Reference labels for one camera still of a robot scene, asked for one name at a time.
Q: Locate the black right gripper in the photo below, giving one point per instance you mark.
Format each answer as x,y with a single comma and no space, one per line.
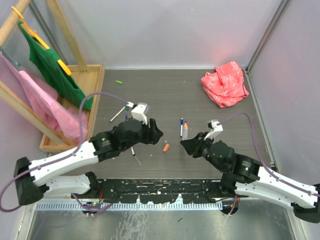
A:
192,145

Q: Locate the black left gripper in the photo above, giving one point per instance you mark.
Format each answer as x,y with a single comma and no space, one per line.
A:
153,133

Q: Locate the white marker with blue end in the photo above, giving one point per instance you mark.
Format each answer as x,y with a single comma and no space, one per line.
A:
181,130

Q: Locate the orange highlighter cap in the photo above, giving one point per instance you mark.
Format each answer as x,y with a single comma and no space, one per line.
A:
166,148

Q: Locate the grey highlighter with orange tip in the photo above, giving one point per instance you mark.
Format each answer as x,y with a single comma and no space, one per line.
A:
185,130

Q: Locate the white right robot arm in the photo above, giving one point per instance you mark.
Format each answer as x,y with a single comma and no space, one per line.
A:
245,176

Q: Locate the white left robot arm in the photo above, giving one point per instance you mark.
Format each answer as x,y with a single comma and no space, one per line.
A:
31,177

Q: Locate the white pen with black end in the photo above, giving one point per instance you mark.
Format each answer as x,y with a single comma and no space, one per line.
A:
133,151

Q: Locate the white marker with green end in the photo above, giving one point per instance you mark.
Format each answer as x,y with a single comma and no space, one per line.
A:
117,114

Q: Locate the coral patterned cloth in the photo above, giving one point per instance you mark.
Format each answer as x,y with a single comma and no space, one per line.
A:
226,85

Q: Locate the wooden rack base tray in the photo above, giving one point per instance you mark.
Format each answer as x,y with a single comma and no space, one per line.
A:
85,82

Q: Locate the yellow clothes hanger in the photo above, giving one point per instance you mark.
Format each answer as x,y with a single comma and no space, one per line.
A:
35,36

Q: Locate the pink cloth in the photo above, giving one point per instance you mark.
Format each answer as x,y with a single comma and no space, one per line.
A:
43,100

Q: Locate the green cloth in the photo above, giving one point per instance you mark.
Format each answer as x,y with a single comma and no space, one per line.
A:
46,62

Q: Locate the blue-grey clothes hanger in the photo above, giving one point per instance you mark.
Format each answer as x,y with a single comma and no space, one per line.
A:
16,65

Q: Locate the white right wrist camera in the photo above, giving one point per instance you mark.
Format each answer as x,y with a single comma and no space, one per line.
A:
215,128

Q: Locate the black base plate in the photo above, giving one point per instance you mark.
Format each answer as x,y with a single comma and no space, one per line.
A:
156,191

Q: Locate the wooden rack frame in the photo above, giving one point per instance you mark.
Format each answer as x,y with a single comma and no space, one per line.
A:
11,91

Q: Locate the grey slotted cable duct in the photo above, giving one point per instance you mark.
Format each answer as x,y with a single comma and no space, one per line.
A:
176,206

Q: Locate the aluminium frame post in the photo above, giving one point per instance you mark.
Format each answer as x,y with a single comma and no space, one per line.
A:
279,12

